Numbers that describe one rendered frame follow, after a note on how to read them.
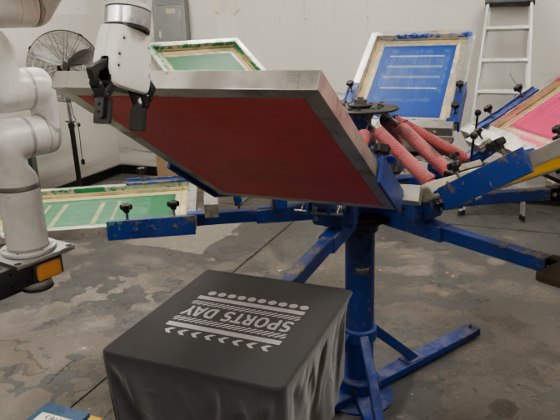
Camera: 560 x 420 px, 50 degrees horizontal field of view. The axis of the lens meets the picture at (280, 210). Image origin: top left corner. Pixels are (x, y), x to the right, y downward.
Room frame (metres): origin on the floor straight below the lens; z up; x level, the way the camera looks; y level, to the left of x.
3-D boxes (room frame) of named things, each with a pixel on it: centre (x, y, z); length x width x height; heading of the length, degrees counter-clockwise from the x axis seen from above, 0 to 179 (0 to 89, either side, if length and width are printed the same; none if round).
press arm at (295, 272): (1.78, -0.08, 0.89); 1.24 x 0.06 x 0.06; 156
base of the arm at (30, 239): (1.36, 0.62, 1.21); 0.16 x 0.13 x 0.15; 56
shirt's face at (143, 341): (1.33, 0.12, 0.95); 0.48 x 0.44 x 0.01; 156
